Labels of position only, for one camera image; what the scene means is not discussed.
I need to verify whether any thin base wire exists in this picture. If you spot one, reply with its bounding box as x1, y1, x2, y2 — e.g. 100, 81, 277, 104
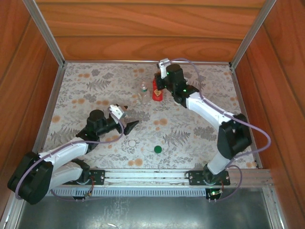
206, 181, 225, 203
84, 176, 95, 199

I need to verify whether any black device with cables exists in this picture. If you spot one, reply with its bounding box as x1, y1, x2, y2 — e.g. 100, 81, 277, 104
14, 167, 273, 189

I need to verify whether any aluminium frame bar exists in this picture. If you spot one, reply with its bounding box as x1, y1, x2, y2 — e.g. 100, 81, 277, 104
26, 64, 66, 167
229, 0, 278, 70
22, 0, 66, 67
63, 59, 231, 65
230, 68, 263, 169

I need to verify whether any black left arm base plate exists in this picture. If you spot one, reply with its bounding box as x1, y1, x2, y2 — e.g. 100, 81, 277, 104
61, 168, 106, 186

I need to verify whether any clear bottle green label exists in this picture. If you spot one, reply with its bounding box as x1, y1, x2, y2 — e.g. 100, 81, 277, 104
139, 82, 149, 104

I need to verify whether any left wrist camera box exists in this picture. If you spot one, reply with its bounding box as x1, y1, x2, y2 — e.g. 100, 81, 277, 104
108, 104, 127, 119

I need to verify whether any grey slotted cable duct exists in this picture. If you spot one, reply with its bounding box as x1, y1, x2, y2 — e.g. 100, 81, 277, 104
47, 187, 207, 198

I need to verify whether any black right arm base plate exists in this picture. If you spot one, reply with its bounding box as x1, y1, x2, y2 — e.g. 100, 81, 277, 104
188, 169, 231, 186

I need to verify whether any red label drink bottle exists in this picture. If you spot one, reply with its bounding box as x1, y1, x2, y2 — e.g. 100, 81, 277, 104
152, 68, 164, 102

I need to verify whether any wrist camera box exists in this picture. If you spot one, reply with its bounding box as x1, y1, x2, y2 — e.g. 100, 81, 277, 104
108, 104, 127, 119
158, 58, 170, 79

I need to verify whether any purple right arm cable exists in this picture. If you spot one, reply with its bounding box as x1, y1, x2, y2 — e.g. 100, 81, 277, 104
166, 58, 272, 203

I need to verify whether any galvanised metal sheet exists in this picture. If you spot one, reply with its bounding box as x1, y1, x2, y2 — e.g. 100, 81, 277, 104
14, 196, 275, 229

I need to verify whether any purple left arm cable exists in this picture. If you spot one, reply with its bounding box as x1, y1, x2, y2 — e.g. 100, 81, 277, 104
14, 108, 126, 203

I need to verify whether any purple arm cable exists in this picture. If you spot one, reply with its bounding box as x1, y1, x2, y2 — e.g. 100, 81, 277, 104
166, 58, 272, 203
14, 108, 126, 203

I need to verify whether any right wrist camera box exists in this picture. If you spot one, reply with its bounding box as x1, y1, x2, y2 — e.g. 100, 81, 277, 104
158, 58, 170, 79

